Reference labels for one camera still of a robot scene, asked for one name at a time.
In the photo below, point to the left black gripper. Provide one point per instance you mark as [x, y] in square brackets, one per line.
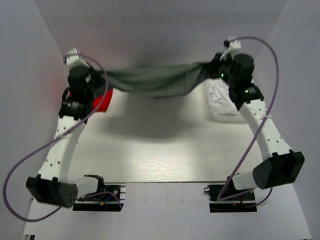
[98, 76]

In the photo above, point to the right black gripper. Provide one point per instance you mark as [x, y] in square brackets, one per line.
[216, 63]

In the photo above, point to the grey t shirt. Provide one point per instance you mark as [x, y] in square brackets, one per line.
[167, 81]

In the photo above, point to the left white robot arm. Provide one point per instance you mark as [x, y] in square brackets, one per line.
[51, 185]

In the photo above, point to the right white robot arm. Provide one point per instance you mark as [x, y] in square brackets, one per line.
[280, 164]

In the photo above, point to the red folded t shirt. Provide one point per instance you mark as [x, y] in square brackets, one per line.
[101, 101]

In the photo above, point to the white t shirt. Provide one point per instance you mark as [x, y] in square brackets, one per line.
[219, 95]

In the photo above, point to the white plastic basket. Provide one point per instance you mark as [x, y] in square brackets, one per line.
[221, 108]

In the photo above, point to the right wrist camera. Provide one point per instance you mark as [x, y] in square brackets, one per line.
[232, 45]

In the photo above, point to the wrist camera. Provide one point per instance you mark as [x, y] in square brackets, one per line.
[74, 59]
[232, 45]

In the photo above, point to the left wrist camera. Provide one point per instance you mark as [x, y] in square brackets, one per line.
[74, 59]

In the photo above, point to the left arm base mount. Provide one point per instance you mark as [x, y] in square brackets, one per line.
[112, 201]

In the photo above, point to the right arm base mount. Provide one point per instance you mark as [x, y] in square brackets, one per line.
[245, 203]

